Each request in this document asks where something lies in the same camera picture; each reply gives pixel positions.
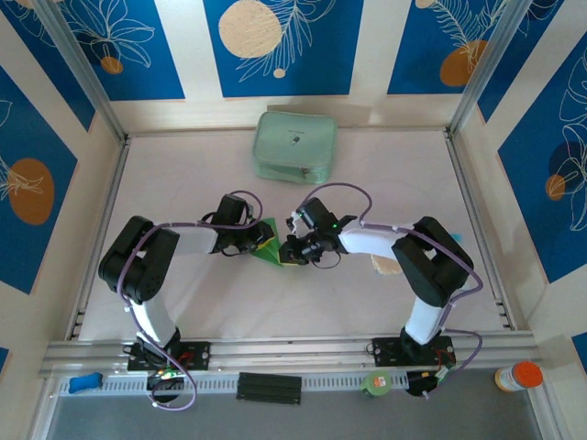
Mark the green tape roll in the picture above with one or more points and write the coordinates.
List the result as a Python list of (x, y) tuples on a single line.
[(376, 384)]

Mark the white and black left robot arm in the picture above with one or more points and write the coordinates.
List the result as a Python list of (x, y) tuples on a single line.
[(156, 316)]

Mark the green paper sheet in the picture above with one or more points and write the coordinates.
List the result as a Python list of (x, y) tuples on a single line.
[(270, 254)]

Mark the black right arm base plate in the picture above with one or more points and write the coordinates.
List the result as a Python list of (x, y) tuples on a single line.
[(387, 350)]

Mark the blue and white packet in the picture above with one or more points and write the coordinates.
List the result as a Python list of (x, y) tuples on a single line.
[(457, 237)]

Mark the grey metal tray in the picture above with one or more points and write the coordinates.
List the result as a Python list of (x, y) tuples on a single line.
[(321, 421)]

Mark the black ribbed block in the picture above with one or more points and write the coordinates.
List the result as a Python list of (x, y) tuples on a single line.
[(269, 388)]

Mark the blue bone-shaped toy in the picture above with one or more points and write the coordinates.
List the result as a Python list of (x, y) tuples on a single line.
[(85, 384)]

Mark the small circuit board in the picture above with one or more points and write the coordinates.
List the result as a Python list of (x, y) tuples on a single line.
[(444, 373), (165, 375)]

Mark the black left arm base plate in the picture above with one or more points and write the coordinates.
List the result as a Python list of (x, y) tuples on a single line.
[(197, 355)]

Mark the orange-capped bottle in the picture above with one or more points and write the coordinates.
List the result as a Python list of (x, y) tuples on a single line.
[(520, 377)]

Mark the aluminium frame post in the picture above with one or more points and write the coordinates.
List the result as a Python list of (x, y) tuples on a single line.
[(78, 64), (486, 64)]

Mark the long aluminium base rail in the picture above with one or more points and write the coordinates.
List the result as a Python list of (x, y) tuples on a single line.
[(293, 350)]

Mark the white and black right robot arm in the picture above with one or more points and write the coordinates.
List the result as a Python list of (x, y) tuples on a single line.
[(426, 316)]

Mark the aluminium side rail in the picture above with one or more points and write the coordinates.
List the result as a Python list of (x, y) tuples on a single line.
[(479, 229), (104, 229)]

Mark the mint green zip pouch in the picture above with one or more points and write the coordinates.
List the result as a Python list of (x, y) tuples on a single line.
[(293, 142)]

